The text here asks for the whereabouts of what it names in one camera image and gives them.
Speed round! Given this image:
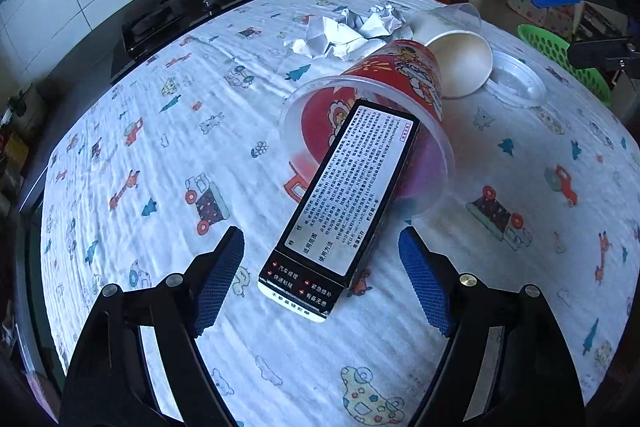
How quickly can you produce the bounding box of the black gas stove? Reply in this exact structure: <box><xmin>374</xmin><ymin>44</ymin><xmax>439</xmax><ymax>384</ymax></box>
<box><xmin>110</xmin><ymin>0</ymin><xmax>307</xmax><ymax>85</ymax></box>

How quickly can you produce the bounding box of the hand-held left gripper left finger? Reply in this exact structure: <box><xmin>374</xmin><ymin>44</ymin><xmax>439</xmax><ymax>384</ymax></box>
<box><xmin>59</xmin><ymin>227</ymin><xmax>246</xmax><ymax>427</ymax></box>

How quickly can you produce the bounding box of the green plastic basket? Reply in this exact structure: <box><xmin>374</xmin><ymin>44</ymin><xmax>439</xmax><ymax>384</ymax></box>
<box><xmin>517</xmin><ymin>24</ymin><xmax>613</xmax><ymax>108</ymax></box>

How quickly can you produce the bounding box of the group of condiment bottles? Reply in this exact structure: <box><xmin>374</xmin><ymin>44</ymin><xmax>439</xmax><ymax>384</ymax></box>
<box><xmin>0</xmin><ymin>82</ymin><xmax>48</xmax><ymax>202</ymax></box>

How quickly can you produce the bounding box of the black printed box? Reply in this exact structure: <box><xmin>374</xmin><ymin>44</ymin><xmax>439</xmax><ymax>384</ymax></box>
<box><xmin>258</xmin><ymin>98</ymin><xmax>421</xmax><ymax>324</ymax></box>

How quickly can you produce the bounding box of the white paper cup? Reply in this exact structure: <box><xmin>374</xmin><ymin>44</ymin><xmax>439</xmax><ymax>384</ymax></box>
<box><xmin>410</xmin><ymin>9</ymin><xmax>494</xmax><ymax>99</ymax></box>

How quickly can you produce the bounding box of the clear plastic cup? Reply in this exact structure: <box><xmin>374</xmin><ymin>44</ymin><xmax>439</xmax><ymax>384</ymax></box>
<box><xmin>440</xmin><ymin>3</ymin><xmax>482</xmax><ymax>34</ymax></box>

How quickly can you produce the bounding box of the red printed plastic cup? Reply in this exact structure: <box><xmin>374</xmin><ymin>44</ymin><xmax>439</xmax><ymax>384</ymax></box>
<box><xmin>279</xmin><ymin>38</ymin><xmax>456</xmax><ymax>219</ymax></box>

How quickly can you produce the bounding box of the white printed tablecloth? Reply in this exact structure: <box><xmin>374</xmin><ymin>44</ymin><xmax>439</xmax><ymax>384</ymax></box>
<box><xmin>40</xmin><ymin>0</ymin><xmax>640</xmax><ymax>427</ymax></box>

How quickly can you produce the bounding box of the clear plastic lid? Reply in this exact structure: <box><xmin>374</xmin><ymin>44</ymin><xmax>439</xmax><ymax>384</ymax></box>
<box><xmin>486</xmin><ymin>51</ymin><xmax>547</xmax><ymax>108</ymax></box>

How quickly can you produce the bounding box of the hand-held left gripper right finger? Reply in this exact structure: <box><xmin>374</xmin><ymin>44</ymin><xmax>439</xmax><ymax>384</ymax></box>
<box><xmin>398</xmin><ymin>227</ymin><xmax>586</xmax><ymax>427</ymax></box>

